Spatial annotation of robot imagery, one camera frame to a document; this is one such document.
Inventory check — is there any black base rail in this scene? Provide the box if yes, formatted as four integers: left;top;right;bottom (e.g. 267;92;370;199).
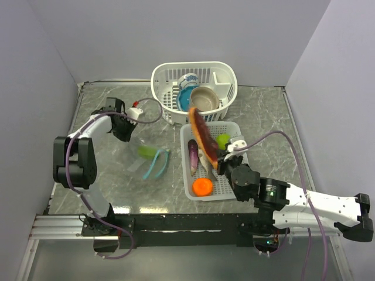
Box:
81;213;290;249

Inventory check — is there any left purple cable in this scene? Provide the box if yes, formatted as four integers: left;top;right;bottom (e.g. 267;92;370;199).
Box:
66;98;163;261

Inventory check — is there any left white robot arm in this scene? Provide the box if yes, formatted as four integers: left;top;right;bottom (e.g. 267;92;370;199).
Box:
53;98;143;235

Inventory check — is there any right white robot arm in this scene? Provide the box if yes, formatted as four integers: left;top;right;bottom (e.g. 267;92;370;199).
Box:
216;149;374;242

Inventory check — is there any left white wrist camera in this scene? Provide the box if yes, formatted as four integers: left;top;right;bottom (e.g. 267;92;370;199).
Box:
126;101;144;120

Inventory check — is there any white plastic dish basket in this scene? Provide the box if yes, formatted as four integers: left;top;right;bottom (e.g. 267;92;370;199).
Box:
151;61;238;125

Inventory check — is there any blue floral white cup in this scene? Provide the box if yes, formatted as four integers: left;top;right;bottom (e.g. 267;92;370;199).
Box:
178;73;199;90

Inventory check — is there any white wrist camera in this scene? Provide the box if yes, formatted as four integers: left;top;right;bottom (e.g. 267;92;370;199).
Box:
126;101;144;120
227;139;248;155

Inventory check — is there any blue plate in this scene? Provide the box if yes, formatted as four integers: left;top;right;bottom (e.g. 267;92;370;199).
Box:
176;85;199;112

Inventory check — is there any beige fake mushroom piece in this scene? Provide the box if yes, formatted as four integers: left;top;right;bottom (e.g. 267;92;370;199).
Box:
198;148;217;181

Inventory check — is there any beige ceramic bowl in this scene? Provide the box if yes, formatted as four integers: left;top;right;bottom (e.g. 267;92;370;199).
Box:
191;86;219;112

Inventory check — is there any clear perforated plastic tray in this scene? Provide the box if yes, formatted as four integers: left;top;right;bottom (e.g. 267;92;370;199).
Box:
179;121;250;201

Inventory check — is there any green fake lettuce leaf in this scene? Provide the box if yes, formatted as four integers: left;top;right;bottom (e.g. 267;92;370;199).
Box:
137;146;158;160

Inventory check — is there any clear zip top bag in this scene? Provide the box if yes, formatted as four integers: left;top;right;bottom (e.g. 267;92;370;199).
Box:
124;138;171;180

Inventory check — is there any purple fake eggplant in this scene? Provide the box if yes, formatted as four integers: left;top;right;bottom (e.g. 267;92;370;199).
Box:
187;139;199;176

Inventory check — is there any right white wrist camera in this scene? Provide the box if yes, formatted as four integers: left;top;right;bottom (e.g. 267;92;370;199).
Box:
227;139;248;155

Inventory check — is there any green fake apple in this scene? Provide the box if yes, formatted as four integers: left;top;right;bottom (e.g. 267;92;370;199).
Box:
216;133;231;150

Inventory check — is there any aluminium frame rail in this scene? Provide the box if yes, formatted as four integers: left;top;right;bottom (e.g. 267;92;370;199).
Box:
16;215;109;280

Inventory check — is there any orange fake fruit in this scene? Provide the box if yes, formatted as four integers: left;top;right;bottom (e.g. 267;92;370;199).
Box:
192;178;214;197

